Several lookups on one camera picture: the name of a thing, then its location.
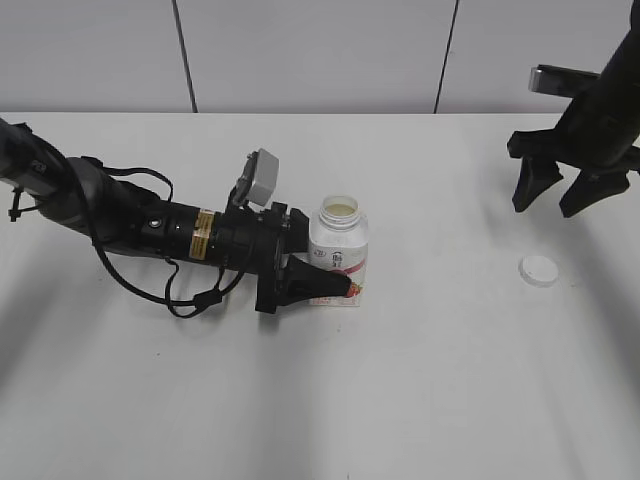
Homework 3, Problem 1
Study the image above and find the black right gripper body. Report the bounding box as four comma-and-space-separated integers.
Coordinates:
507, 129, 639, 175

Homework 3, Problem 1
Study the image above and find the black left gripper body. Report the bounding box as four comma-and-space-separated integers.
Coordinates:
216, 202, 290, 314

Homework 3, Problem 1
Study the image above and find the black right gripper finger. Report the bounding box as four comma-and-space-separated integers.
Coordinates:
512, 157, 563, 212
560, 171, 630, 217

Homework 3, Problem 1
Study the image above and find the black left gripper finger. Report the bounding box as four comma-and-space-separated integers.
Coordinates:
287, 208, 310, 254
282, 256, 351, 304

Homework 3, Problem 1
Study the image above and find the white yili changqing yogurt bottle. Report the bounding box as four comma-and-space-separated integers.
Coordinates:
309, 195, 369, 307

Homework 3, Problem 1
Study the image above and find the white ribbed bottle cap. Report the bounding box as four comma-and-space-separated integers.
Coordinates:
518, 255, 559, 288

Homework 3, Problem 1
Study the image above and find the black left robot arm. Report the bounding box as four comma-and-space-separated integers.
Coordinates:
1, 122, 353, 318

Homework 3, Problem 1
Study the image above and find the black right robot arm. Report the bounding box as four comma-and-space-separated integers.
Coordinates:
507, 1, 639, 218

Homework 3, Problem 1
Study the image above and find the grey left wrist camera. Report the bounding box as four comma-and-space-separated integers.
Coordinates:
232, 148, 279, 206

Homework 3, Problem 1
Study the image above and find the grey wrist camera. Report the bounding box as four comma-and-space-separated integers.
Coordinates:
529, 64, 599, 98
232, 148, 279, 206

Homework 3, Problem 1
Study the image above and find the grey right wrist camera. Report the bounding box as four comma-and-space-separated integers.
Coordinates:
529, 64, 599, 98

